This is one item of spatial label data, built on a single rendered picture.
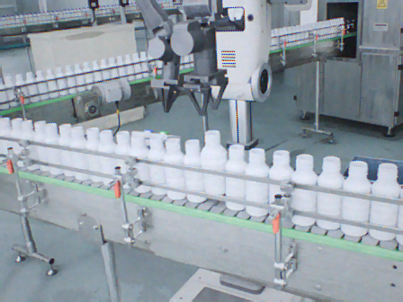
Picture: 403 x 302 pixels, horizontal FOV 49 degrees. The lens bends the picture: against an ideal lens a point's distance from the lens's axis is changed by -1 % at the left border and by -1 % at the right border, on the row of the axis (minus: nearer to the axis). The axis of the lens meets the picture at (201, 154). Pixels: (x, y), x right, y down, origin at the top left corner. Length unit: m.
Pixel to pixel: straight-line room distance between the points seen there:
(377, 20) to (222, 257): 3.75
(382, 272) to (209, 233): 0.43
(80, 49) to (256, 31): 3.83
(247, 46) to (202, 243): 0.76
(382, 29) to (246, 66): 3.09
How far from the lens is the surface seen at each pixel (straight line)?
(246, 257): 1.16
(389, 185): 1.00
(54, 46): 5.18
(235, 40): 1.67
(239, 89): 1.70
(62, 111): 2.75
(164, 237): 1.28
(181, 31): 0.98
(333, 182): 1.02
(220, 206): 1.18
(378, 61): 4.71
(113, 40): 5.51
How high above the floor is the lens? 1.54
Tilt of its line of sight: 21 degrees down
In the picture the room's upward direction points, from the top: 4 degrees counter-clockwise
